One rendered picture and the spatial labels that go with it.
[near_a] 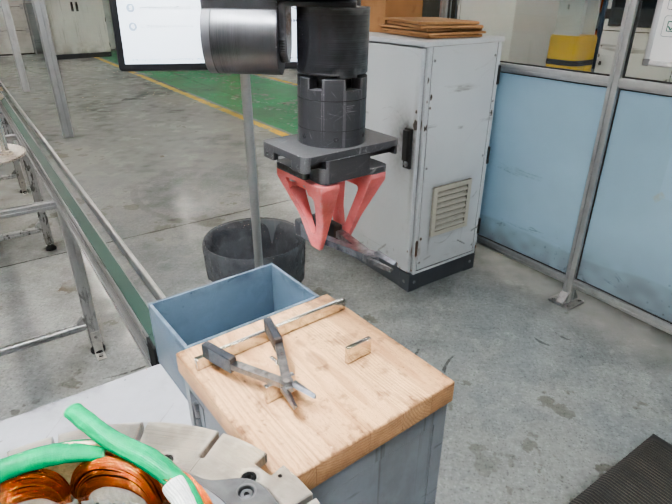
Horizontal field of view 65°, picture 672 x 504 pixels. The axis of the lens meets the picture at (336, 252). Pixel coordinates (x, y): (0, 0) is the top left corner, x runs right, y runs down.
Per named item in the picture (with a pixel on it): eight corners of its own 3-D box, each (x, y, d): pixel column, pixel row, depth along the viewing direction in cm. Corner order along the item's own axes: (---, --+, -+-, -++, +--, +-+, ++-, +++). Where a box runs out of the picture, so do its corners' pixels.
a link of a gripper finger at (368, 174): (279, 240, 50) (276, 143, 46) (338, 222, 54) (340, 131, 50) (322, 267, 46) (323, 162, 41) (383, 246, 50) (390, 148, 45)
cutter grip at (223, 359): (202, 357, 50) (200, 343, 49) (209, 353, 51) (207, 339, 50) (231, 374, 48) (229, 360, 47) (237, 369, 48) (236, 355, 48)
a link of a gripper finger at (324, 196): (276, 241, 50) (273, 143, 46) (336, 223, 54) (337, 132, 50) (319, 269, 45) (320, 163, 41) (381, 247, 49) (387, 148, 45)
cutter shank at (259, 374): (230, 370, 48) (230, 364, 47) (236, 365, 48) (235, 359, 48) (287, 391, 45) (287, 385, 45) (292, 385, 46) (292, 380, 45)
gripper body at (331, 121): (261, 161, 46) (256, 71, 42) (352, 142, 51) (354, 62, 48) (304, 181, 41) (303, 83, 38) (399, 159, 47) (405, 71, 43)
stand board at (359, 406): (178, 371, 54) (175, 352, 53) (327, 310, 64) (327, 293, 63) (283, 508, 40) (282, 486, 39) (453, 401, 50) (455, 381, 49)
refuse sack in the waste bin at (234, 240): (196, 308, 217) (185, 231, 202) (278, 282, 237) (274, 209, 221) (236, 357, 189) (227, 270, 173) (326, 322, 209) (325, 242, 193)
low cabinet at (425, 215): (481, 267, 295) (513, 36, 241) (406, 296, 267) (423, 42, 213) (369, 210, 370) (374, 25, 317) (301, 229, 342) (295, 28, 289)
